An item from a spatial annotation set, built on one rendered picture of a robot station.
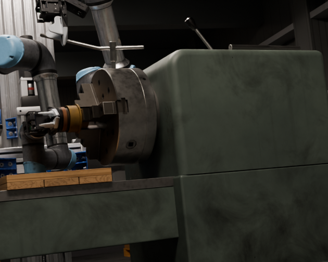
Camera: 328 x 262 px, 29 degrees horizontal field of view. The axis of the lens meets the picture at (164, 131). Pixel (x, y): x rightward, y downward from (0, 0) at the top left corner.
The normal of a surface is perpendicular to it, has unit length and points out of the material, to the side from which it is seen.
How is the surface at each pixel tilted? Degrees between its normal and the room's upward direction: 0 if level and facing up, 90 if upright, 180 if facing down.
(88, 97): 57
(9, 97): 90
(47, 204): 90
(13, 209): 90
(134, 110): 94
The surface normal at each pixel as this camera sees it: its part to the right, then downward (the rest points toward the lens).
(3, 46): -0.46, -0.07
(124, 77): 0.24, -0.76
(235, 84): 0.41, -0.15
